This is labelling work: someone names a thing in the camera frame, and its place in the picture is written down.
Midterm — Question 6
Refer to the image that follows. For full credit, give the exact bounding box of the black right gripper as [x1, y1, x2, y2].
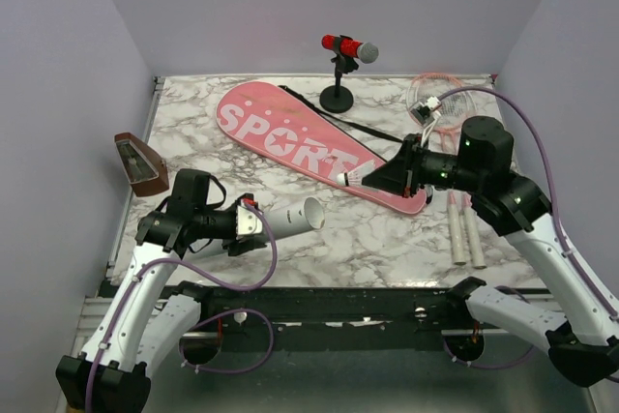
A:
[363, 132, 485, 196]

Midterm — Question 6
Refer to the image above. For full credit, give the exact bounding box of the white shuttlecock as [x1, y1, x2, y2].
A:
[336, 162, 375, 187]

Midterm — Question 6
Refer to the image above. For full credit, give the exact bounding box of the white shuttlecock tube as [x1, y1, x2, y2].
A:
[189, 197, 325, 259]

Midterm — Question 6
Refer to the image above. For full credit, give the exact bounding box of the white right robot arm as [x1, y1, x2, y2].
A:
[361, 116, 618, 387]

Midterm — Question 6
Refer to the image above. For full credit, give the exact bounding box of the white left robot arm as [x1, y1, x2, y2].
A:
[55, 168, 274, 412]

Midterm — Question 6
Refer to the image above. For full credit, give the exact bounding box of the black microphone stand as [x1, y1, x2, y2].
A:
[319, 54, 359, 114]

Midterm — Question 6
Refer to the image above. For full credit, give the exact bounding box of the brown wooden metronome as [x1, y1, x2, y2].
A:
[114, 133, 169, 197]

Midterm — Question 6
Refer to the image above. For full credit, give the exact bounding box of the pink racket bag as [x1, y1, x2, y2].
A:
[215, 81, 428, 216]

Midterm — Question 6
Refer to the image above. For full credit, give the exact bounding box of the red microphone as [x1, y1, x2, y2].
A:
[321, 35, 379, 64]

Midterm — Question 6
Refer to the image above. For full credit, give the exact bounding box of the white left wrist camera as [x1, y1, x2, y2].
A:
[236, 204, 264, 239]

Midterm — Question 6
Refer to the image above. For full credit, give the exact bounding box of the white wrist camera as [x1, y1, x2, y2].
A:
[236, 204, 264, 239]
[409, 96, 442, 129]

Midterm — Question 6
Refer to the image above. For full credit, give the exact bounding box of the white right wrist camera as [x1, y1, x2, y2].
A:
[409, 96, 442, 129]

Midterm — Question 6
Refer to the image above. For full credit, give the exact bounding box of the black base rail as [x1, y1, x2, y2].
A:
[96, 281, 504, 351]

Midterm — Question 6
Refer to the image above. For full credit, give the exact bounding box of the black bag strap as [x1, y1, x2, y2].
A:
[278, 83, 434, 204]

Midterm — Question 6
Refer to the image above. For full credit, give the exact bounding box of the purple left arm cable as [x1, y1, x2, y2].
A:
[86, 202, 280, 413]

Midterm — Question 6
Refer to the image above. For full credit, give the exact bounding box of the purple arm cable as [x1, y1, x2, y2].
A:
[432, 86, 619, 383]
[86, 202, 280, 413]

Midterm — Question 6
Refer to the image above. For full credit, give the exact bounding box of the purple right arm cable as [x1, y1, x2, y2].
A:
[432, 86, 619, 383]

